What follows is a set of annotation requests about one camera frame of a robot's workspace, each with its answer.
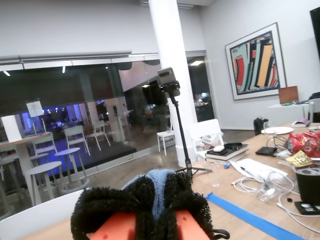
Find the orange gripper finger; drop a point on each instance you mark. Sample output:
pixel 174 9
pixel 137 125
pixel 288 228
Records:
pixel 190 205
pixel 112 200

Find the blue printed T-shirt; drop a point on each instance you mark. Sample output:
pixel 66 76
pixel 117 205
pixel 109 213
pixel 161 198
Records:
pixel 160 185

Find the black zip tie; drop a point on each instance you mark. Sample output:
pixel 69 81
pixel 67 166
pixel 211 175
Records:
pixel 223 234

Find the stack of books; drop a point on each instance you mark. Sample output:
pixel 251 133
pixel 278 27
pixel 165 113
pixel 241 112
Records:
pixel 225 156

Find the long blue tape strip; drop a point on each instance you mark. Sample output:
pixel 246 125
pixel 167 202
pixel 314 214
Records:
pixel 250 217

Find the white earbuds case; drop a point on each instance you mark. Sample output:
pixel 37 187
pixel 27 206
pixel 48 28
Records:
pixel 218 148

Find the grey round stool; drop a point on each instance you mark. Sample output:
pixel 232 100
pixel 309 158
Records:
pixel 67 152
pixel 43 167

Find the black pen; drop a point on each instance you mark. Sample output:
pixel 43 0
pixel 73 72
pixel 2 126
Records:
pixel 247 170

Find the black tripod stand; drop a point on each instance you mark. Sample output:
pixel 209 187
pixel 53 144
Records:
pixel 181 135

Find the white chair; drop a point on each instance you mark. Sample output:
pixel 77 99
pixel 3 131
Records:
pixel 207 127
pixel 75 132
pixel 165 135
pixel 98 126

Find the white paper sheet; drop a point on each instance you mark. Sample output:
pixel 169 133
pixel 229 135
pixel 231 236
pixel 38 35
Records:
pixel 262 167

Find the clear plastic cup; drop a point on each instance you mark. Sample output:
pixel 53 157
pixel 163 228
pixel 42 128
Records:
pixel 275 185

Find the flat black box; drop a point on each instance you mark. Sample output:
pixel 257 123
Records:
pixel 266 151

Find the black backpack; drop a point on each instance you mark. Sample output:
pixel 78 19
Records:
pixel 258 126

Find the high round wooden table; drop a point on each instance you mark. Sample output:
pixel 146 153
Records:
pixel 25 140

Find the small drinking glass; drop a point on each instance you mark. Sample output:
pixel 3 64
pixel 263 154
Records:
pixel 267 127

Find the white plate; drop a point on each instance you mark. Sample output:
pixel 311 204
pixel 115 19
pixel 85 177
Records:
pixel 277 130

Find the flat black tray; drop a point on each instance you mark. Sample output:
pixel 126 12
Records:
pixel 307 208

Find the yellow snack bag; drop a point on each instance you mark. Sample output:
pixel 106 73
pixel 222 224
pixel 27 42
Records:
pixel 298 158

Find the white flip chart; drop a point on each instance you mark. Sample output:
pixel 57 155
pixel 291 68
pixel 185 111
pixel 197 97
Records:
pixel 35 108

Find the black boxy device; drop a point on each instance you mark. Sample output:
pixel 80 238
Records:
pixel 308 187

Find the white standing sign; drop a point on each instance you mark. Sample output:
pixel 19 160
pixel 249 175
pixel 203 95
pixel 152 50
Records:
pixel 11 128

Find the smartphone in tripod holder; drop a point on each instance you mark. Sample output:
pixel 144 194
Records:
pixel 168 80

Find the red snack bag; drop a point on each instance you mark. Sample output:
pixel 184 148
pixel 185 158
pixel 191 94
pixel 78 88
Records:
pixel 305 142

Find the white side table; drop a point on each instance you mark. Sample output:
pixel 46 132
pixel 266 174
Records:
pixel 287 111

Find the purple object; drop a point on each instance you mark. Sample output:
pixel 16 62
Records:
pixel 303 122

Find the brown wooden board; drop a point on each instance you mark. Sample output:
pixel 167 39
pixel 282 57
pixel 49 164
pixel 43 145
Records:
pixel 288 95

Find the colourful framed abstract painting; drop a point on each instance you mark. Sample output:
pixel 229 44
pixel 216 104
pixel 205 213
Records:
pixel 255 65

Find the white round column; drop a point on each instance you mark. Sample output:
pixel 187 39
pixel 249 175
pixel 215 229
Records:
pixel 170 37

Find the black wall television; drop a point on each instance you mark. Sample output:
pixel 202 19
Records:
pixel 316 32

